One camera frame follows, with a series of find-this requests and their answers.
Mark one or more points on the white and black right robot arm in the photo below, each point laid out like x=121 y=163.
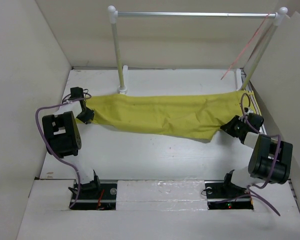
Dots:
x=270 y=162

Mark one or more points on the white and silver clothes rack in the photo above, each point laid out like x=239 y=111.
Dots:
x=122 y=70

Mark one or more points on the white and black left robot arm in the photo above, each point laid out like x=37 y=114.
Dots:
x=60 y=129

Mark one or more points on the yellow trousers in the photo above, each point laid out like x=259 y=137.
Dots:
x=186 y=116

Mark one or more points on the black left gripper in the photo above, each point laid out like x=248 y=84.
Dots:
x=89 y=116

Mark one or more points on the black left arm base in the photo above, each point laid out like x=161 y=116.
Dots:
x=103 y=199

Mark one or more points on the pink wire hanger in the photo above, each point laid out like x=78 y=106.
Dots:
x=256 y=33

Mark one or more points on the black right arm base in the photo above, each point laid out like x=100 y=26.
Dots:
x=221 y=197

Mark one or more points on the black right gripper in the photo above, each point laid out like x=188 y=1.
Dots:
x=228 y=126

